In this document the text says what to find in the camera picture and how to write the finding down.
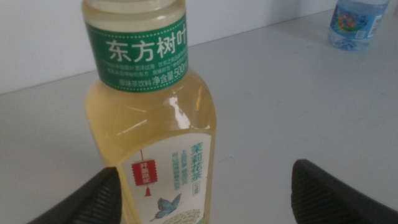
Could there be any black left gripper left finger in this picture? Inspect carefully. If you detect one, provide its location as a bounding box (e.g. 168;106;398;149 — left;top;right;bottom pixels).
27;166;123;224

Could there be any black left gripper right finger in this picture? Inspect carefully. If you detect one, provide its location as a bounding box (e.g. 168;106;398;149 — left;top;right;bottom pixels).
290;159;398;224

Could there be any yellow tea bottle green label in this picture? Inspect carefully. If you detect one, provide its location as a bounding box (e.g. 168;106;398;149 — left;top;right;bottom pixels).
81;0;218;224

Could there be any clear water bottle blue cap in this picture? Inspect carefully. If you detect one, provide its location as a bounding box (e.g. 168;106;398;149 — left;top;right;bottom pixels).
326;0;391;52

